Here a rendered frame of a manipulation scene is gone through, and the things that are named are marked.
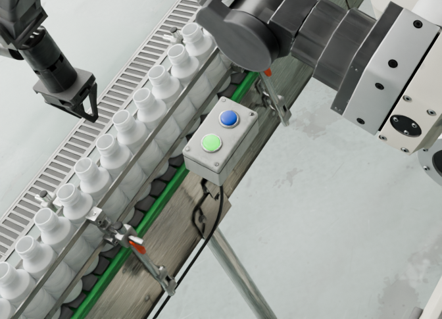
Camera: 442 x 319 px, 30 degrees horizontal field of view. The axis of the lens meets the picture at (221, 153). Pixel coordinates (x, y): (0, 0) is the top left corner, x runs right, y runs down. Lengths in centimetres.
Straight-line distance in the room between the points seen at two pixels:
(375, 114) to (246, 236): 191
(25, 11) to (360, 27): 60
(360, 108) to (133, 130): 75
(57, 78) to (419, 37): 71
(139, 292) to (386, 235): 115
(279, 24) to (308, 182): 197
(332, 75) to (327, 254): 179
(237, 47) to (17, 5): 45
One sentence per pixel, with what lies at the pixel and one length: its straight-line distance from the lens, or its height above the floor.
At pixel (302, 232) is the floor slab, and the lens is 271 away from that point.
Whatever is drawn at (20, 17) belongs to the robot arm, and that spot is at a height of 150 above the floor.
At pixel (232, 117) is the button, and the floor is 112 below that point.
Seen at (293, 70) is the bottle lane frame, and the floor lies 89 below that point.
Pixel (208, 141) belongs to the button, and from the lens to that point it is 149.
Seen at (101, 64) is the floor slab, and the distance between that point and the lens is 368.
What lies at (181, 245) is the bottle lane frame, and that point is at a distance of 171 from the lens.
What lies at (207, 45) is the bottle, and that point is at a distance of 167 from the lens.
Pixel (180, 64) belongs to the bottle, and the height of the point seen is 114.
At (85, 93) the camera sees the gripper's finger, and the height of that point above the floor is 131.
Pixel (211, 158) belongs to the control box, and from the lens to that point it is 148.
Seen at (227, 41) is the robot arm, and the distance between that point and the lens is 91.
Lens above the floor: 216
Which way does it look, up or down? 45 degrees down
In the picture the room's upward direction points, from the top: 30 degrees counter-clockwise
